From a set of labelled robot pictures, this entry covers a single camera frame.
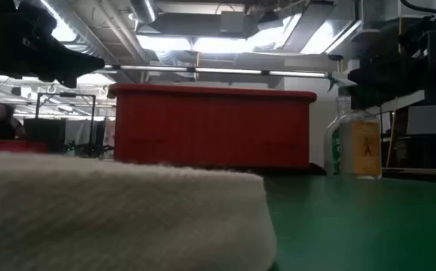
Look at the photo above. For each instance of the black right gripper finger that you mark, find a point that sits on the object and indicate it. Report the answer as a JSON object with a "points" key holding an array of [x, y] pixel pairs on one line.
{"points": [[391, 75]]}

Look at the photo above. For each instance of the black metal stand frame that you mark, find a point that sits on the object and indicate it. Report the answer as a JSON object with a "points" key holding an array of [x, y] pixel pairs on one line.
{"points": [[67, 95]]}

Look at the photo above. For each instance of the green table mat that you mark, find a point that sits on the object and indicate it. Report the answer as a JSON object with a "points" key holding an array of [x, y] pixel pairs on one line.
{"points": [[353, 226]]}

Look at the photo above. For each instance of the round silver ventilation duct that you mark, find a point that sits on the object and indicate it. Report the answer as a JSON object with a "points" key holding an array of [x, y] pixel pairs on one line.
{"points": [[142, 11]]}

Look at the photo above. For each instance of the red plastic laundry basket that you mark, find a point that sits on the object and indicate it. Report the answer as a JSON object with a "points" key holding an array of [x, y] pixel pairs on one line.
{"points": [[210, 128]]}

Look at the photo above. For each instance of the long LED light bar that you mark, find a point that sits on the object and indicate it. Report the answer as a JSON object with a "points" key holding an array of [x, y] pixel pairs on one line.
{"points": [[225, 70]]}

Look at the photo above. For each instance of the white board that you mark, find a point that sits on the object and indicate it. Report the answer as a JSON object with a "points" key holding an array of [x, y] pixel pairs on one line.
{"points": [[428, 119]]}

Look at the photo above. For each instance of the low red bin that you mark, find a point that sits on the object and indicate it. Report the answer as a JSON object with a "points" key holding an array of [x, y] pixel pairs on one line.
{"points": [[14, 146]]}

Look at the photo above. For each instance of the grey ceiling box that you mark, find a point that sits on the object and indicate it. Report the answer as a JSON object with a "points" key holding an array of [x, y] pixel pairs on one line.
{"points": [[232, 22]]}

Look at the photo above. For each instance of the spray bottle with orange label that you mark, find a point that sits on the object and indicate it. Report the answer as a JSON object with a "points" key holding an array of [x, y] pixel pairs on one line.
{"points": [[364, 150]]}

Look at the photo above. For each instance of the long corrugated silver duct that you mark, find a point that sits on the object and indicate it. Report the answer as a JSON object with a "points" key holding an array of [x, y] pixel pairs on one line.
{"points": [[89, 47]]}

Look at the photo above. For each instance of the black monitor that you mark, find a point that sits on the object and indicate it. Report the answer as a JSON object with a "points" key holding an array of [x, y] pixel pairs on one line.
{"points": [[44, 133]]}

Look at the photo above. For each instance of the white printed tote bag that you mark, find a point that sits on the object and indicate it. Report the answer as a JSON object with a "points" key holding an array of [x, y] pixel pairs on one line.
{"points": [[108, 214]]}

